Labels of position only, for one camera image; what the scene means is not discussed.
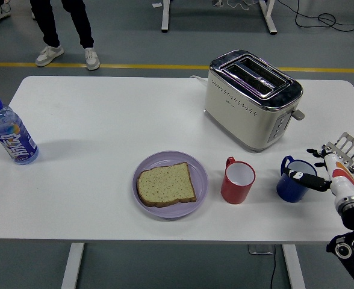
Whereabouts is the white background desk leg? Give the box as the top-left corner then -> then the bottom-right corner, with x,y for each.
160,0 -> 171,33
258,0 -> 278,35

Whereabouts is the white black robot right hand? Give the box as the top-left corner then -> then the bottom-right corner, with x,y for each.
284,146 -> 354,203

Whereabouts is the grey box under table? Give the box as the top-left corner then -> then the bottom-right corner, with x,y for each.
248,244 -> 275,255

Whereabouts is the black floor cable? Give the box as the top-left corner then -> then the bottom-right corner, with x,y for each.
278,0 -> 354,31

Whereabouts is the blue-capped plastic water bottle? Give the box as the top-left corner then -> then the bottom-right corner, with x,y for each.
0,95 -> 40,166

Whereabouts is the black cable under table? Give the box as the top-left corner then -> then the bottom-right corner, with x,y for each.
269,245 -> 278,289

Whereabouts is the bread slice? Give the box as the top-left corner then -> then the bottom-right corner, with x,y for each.
136,162 -> 197,208

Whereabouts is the cream chrome toaster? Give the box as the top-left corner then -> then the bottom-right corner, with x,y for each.
203,49 -> 306,153

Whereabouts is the person with grey-white shoes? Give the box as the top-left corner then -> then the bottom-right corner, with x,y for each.
29,0 -> 101,71

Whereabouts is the white toaster cord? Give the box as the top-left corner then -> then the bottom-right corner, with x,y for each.
190,75 -> 208,87

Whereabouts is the silver metal toast rack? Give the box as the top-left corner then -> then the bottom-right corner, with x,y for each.
320,131 -> 354,175

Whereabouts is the purple round plate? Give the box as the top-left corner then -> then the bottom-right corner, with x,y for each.
132,150 -> 210,220

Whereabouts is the blue enamel cup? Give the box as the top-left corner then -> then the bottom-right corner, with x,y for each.
276,155 -> 318,203

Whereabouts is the white floor cable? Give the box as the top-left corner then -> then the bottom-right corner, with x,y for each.
226,0 -> 258,10

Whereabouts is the white table leg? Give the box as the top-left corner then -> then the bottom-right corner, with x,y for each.
61,242 -> 85,289
282,244 -> 306,289

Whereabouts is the red enamel cup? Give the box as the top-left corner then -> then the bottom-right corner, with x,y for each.
220,156 -> 256,205

